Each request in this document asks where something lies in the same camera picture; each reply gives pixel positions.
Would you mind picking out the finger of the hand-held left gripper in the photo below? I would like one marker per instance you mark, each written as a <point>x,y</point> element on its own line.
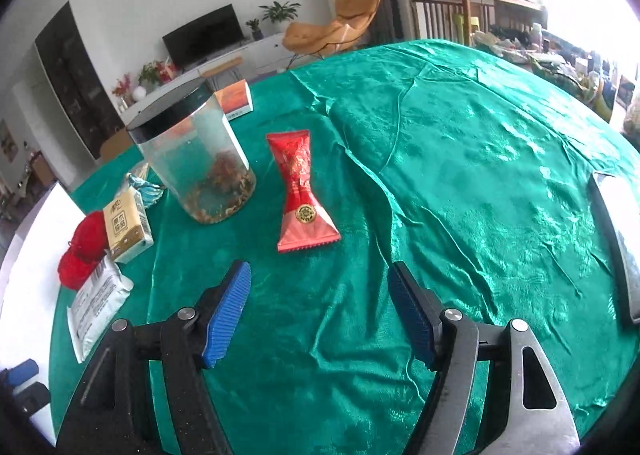
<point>32,399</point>
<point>22,371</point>

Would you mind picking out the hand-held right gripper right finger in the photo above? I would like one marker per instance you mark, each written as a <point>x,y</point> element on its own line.
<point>412,315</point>

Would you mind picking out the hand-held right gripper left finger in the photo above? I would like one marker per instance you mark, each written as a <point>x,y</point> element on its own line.
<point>227,315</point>

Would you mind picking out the white cardboard box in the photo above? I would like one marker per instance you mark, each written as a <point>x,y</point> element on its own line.
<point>30,285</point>

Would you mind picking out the red snack packet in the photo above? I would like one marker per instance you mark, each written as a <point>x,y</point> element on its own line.
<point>300,185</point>

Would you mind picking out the white barcode packet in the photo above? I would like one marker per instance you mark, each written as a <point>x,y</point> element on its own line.
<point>97,300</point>

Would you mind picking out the kraft tissue pack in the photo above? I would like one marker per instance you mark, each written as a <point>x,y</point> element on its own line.
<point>127,230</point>

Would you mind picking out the blue striped wrapper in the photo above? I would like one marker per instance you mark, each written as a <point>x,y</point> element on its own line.
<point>150,192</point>

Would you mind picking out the red yarn skein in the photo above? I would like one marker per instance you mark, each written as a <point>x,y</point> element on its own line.
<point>85,235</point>

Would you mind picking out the green satin tablecloth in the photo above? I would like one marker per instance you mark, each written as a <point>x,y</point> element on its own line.
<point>400,160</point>

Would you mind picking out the clear jar with black lid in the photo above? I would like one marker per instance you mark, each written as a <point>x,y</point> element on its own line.
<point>200,150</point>

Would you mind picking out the brown cardboard box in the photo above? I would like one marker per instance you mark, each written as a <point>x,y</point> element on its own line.
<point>117,145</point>

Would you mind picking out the black smartphone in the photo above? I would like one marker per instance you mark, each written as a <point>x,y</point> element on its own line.
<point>617,245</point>

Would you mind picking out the orange flat box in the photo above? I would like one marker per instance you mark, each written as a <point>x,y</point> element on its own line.
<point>235,97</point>

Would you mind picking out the round white vase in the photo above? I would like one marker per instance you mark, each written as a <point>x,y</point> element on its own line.
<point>138,93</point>

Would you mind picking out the small wooden stool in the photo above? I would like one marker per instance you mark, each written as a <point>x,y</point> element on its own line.
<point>220,66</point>

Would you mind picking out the red flowers in vase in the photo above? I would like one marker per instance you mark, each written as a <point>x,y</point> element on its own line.
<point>122,87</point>

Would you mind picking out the red and green potted plant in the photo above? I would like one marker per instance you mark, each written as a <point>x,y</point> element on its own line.
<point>155,72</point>

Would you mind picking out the white television cabinet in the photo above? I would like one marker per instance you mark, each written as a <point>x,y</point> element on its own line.
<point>265,52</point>

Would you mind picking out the flat screen television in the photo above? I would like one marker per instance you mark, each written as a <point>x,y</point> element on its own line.
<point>202,35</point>

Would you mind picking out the small green potted plant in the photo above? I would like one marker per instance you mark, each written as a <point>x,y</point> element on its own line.
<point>255,29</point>

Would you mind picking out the cluttered bottles and toiletries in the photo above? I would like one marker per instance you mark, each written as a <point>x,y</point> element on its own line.
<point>560,65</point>

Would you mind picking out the pack of beige rolls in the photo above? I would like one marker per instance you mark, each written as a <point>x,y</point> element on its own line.
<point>632,119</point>

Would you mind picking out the orange lounge chair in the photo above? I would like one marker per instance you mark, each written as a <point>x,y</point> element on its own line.
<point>320,32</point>

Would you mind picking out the dark wooden crib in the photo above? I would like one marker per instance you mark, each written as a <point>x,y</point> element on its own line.
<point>435,10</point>

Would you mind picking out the large green potted plant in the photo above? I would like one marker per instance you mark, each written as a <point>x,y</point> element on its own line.
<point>280,12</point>

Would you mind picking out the framed wall picture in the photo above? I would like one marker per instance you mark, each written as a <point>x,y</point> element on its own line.
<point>9,140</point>

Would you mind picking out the black wall cabinet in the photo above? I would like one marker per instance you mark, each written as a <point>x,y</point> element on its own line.
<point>70,75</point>

